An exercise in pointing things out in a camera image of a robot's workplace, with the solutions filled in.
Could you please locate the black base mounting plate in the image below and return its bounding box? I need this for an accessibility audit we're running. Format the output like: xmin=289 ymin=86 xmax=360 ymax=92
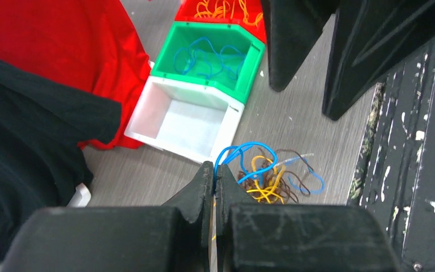
xmin=348 ymin=41 xmax=435 ymax=271

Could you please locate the white clothes rack stand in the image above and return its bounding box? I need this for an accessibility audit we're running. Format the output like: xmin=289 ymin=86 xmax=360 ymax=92
xmin=67 ymin=183 xmax=91 ymax=207

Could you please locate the brown cable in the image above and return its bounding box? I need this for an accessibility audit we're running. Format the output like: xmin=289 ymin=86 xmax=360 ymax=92
xmin=237 ymin=146 xmax=314 ymax=205

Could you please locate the red plastic bin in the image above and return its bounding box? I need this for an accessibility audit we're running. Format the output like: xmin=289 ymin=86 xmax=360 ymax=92
xmin=175 ymin=0 xmax=267 ymax=43

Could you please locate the white plastic bin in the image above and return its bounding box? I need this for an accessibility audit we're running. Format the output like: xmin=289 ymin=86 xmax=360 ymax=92
xmin=125 ymin=76 xmax=245 ymax=164

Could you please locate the red t-shirt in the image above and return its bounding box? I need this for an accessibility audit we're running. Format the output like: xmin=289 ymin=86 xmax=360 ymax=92
xmin=0 ymin=1 xmax=151 ymax=150

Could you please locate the green plastic bin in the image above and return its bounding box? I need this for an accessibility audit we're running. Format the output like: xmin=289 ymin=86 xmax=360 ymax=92
xmin=151 ymin=21 xmax=266 ymax=104

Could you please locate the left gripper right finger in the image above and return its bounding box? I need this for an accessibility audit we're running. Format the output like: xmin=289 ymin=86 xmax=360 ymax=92
xmin=216 ymin=165 xmax=400 ymax=271

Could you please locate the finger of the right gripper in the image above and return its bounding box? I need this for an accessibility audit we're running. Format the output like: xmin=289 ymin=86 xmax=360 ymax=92
xmin=322 ymin=1 xmax=435 ymax=121
xmin=261 ymin=0 xmax=340 ymax=92

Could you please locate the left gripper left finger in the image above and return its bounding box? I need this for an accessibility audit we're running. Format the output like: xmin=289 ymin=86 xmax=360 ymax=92
xmin=2 ymin=161 xmax=214 ymax=271

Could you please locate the black t-shirt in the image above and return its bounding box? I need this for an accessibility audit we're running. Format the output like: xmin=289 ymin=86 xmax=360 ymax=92
xmin=0 ymin=60 xmax=122 ymax=261

